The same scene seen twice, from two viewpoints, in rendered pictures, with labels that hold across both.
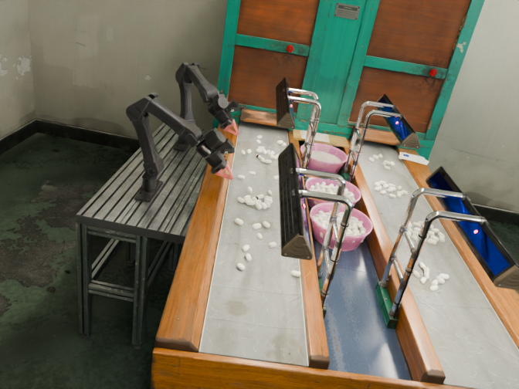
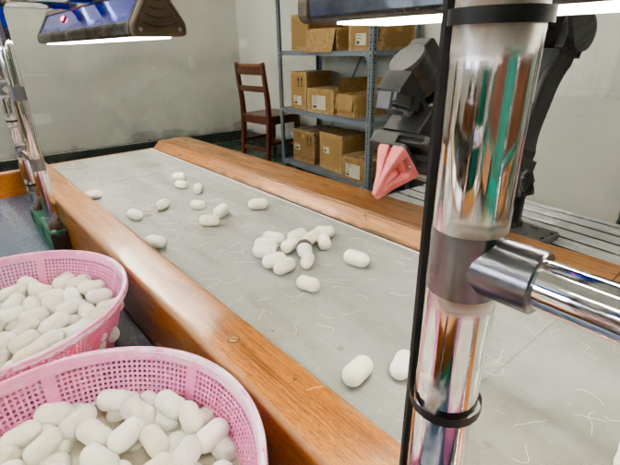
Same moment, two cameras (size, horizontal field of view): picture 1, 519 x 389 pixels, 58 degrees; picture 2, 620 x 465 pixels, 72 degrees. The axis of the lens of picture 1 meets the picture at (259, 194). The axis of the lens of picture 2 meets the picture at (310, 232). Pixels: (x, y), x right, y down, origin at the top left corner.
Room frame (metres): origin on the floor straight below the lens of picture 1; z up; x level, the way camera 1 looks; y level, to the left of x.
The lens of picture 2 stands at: (2.26, -0.32, 1.02)
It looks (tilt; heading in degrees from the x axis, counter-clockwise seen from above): 24 degrees down; 143
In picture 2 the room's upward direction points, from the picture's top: 1 degrees counter-clockwise
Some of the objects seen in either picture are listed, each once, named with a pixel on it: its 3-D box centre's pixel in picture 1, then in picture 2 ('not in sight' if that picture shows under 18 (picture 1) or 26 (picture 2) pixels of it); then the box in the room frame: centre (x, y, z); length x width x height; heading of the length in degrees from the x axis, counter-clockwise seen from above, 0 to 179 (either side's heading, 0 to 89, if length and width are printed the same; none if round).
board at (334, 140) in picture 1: (320, 138); not in sight; (2.67, -0.30, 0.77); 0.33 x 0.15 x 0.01; 93
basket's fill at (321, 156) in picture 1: (321, 162); not in sight; (2.45, -0.31, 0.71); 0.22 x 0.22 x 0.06
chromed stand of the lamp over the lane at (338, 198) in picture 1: (307, 242); (67, 120); (1.29, -0.18, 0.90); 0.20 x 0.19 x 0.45; 3
